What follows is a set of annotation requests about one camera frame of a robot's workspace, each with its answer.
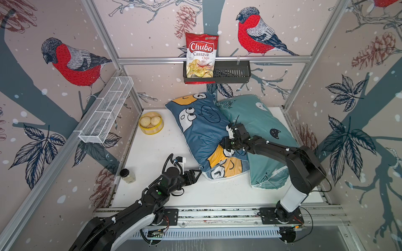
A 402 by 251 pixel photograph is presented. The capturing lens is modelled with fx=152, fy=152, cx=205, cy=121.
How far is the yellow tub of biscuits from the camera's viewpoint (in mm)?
1063

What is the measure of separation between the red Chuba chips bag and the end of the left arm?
0.53m

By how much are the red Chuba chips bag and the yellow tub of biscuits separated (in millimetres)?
409

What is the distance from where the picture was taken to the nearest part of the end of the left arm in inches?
25.2

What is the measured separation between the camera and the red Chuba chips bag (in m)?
0.84

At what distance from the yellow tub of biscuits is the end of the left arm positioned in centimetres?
45
